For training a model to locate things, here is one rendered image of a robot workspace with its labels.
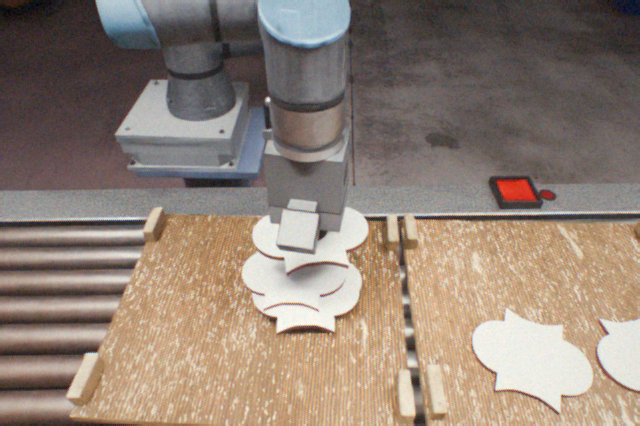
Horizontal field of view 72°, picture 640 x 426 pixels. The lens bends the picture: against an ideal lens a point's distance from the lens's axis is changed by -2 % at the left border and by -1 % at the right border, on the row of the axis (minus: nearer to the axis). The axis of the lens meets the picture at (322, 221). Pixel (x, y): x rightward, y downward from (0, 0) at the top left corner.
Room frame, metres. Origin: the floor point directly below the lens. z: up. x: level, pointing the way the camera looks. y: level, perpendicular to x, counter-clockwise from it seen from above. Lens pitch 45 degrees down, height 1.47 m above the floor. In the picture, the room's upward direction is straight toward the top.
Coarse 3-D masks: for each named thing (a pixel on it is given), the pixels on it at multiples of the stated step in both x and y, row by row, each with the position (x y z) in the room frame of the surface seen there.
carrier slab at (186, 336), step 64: (192, 256) 0.45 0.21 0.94; (384, 256) 0.45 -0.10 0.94; (128, 320) 0.33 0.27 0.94; (192, 320) 0.33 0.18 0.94; (256, 320) 0.33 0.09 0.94; (384, 320) 0.33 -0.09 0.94; (128, 384) 0.24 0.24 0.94; (192, 384) 0.24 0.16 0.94; (256, 384) 0.24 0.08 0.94; (320, 384) 0.24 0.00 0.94; (384, 384) 0.24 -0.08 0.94
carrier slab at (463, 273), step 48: (432, 240) 0.49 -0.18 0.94; (480, 240) 0.49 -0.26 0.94; (528, 240) 0.49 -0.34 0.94; (576, 240) 0.49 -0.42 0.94; (624, 240) 0.49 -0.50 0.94; (432, 288) 0.39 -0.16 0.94; (480, 288) 0.39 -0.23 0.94; (528, 288) 0.39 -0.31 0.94; (576, 288) 0.39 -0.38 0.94; (624, 288) 0.39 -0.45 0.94; (432, 336) 0.31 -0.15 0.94; (576, 336) 0.31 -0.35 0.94; (480, 384) 0.24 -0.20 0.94
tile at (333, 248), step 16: (272, 224) 0.40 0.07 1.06; (352, 224) 0.40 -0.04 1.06; (256, 240) 0.37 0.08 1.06; (272, 240) 0.37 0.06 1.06; (320, 240) 0.37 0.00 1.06; (336, 240) 0.37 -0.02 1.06; (352, 240) 0.37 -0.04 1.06; (272, 256) 0.35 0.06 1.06; (288, 256) 0.35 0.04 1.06; (304, 256) 0.35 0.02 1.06; (320, 256) 0.35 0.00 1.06; (336, 256) 0.35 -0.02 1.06; (288, 272) 0.33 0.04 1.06
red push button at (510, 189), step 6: (498, 180) 0.65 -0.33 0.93; (504, 180) 0.65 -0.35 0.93; (510, 180) 0.65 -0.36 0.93; (516, 180) 0.65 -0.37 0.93; (522, 180) 0.65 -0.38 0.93; (498, 186) 0.63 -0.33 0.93; (504, 186) 0.63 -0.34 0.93; (510, 186) 0.63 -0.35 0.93; (516, 186) 0.63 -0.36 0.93; (522, 186) 0.63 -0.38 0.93; (528, 186) 0.63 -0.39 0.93; (504, 192) 0.61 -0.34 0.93; (510, 192) 0.61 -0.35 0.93; (516, 192) 0.61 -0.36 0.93; (522, 192) 0.61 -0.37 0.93; (528, 192) 0.61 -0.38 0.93; (504, 198) 0.60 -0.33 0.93; (510, 198) 0.60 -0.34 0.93; (516, 198) 0.60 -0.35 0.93; (522, 198) 0.60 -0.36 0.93; (528, 198) 0.60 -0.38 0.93; (534, 198) 0.60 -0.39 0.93
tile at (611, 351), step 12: (600, 324) 0.33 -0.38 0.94; (612, 324) 0.32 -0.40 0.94; (624, 324) 0.32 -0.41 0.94; (636, 324) 0.32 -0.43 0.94; (612, 336) 0.30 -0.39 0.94; (624, 336) 0.30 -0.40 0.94; (636, 336) 0.30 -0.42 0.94; (600, 348) 0.29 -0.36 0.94; (612, 348) 0.29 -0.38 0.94; (624, 348) 0.29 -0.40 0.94; (636, 348) 0.29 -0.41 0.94; (600, 360) 0.27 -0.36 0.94; (612, 360) 0.27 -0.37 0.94; (624, 360) 0.27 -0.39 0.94; (636, 360) 0.27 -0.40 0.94; (612, 372) 0.25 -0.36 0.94; (624, 372) 0.25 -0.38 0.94; (636, 372) 0.25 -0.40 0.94; (624, 384) 0.24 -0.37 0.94; (636, 384) 0.24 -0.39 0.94
